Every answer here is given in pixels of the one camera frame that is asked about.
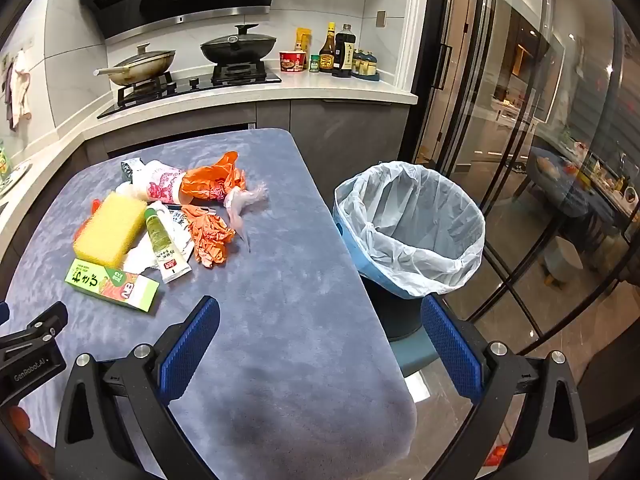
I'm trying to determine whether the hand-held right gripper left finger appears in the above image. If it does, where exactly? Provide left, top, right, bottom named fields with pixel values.
left=54, top=296, right=222, bottom=480

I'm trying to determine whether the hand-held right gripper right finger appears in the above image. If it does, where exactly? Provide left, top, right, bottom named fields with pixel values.
left=420, top=294, right=591, bottom=480

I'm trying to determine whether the green paste tube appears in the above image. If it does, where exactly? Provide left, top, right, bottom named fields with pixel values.
left=144, top=206, right=192, bottom=284

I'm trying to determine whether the blue bin with white liner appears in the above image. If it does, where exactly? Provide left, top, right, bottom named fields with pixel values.
left=333, top=161, right=487, bottom=299

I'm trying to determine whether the person's left hand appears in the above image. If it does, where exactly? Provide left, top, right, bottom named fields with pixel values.
left=5, top=404, right=41, bottom=467

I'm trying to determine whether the blue stool seat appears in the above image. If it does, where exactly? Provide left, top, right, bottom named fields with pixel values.
left=389, top=332, right=443, bottom=380

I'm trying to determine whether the green cardboard box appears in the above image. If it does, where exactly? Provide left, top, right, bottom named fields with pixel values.
left=65, top=258, right=160, bottom=314

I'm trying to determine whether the white paper towel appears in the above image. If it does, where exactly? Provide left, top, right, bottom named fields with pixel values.
left=122, top=200, right=168, bottom=272

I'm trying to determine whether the blue table cloth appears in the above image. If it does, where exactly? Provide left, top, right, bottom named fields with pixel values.
left=2, top=128, right=418, bottom=480

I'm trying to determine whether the crumpled orange wrapper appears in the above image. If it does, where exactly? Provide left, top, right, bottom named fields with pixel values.
left=181, top=204, right=236, bottom=266

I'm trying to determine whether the yellow sponge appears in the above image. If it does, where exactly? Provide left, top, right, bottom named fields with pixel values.
left=73, top=195, right=148, bottom=270

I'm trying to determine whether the round grey stool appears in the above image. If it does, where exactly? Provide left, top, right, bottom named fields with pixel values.
left=544, top=237, right=583, bottom=286

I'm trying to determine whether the clear plastic wrapper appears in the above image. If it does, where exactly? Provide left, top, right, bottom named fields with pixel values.
left=223, top=183, right=269, bottom=252

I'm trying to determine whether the crumpled white tissue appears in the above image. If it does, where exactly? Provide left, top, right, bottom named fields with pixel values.
left=116, top=181, right=151, bottom=207

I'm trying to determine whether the pink printed paper cup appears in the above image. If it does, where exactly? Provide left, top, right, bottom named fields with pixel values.
left=131, top=160, right=187, bottom=204

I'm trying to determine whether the orange plastic bag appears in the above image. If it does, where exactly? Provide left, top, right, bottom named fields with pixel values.
left=180, top=151, right=247, bottom=202

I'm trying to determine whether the small grey green packet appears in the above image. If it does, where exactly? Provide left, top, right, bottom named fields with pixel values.
left=120, top=158, right=147, bottom=182

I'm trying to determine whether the hanging kitchen cloth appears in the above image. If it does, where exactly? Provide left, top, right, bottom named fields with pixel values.
left=5, top=50, right=32, bottom=131

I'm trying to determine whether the grey kitchen counter cabinet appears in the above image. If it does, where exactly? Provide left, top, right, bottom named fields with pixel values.
left=0, top=80, right=418, bottom=261

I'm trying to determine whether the black gas stove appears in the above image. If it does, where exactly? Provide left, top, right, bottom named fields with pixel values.
left=96, top=66, right=283, bottom=120

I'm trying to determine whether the glass sliding door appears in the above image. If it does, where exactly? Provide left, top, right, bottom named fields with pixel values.
left=415, top=0, right=640, bottom=441

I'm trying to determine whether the beige frying pan with lid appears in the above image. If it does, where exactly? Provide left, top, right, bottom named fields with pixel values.
left=95, top=43, right=177, bottom=87

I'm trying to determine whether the red instant noodle cup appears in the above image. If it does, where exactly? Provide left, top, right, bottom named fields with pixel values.
left=279, top=51, right=307, bottom=73

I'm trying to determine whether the black wok with lid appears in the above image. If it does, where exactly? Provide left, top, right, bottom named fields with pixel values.
left=200, top=24, right=278, bottom=66

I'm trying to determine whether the dark soy sauce bottle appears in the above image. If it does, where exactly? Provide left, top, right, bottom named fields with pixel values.
left=334, top=23, right=358, bottom=79

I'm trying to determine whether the brown sauce bottle yellow label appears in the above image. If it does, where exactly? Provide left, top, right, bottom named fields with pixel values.
left=319, top=22, right=337, bottom=74

